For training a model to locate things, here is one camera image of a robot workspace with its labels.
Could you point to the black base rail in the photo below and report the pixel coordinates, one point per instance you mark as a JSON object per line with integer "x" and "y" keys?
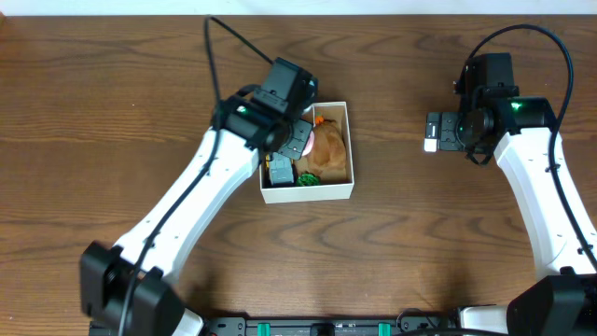
{"x": 408, "y": 321}

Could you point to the brown plush toy with carrot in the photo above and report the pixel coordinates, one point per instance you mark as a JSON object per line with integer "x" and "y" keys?
{"x": 328, "y": 151}

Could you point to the wooden pellet drum toy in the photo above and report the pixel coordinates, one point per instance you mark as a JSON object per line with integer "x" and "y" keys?
{"x": 309, "y": 144}

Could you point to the yellow grey toy truck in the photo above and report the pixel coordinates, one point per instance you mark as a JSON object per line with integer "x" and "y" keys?
{"x": 280, "y": 170}

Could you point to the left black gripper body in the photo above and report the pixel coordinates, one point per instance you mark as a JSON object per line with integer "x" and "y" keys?
{"x": 297, "y": 140}

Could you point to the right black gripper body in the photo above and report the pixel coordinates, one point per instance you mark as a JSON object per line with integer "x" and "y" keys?
{"x": 457, "y": 133}

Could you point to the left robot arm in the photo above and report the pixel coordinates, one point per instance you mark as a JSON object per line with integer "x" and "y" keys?
{"x": 128, "y": 289}

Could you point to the green round ridged toy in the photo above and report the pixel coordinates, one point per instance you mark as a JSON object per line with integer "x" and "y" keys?
{"x": 307, "y": 180}

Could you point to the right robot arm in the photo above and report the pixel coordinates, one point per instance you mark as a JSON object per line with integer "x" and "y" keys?
{"x": 563, "y": 300}

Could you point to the white cardboard box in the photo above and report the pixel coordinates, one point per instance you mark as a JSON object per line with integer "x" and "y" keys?
{"x": 334, "y": 185}

